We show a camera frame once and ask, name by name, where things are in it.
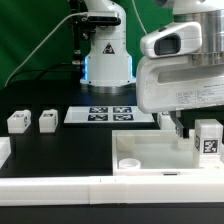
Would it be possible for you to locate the black cable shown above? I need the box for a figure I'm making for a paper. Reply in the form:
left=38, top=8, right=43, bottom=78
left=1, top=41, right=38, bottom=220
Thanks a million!
left=13, top=61, right=84, bottom=83

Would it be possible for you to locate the white U-shaped obstacle fence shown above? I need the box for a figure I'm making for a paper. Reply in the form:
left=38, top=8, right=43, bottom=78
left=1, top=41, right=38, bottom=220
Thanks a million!
left=0, top=135, right=224, bottom=206

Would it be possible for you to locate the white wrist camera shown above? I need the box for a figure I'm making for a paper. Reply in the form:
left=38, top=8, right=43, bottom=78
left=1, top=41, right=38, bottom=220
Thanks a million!
left=140, top=22, right=202, bottom=59

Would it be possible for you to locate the white AprilTag base plate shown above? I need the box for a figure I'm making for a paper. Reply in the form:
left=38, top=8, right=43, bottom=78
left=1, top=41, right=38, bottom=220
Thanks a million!
left=64, top=106, right=154, bottom=124

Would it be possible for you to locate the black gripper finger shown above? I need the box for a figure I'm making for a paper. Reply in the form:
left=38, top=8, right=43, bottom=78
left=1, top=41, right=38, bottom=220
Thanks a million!
left=170, top=111, right=189, bottom=139

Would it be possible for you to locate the white square tabletop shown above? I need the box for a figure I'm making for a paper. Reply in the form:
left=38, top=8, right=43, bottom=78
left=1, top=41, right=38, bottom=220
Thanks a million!
left=112, top=130, right=224, bottom=176

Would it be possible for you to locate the white camera cable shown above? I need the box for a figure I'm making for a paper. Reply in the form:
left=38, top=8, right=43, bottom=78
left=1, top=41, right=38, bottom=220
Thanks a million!
left=3, top=11, right=89, bottom=88

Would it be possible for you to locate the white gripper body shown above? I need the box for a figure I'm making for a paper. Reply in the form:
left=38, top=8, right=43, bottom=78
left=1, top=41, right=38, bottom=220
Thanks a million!
left=136, top=56, right=224, bottom=113

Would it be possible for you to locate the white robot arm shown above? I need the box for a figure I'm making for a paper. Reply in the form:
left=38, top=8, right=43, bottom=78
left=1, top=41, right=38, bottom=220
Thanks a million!
left=81, top=0, right=224, bottom=113

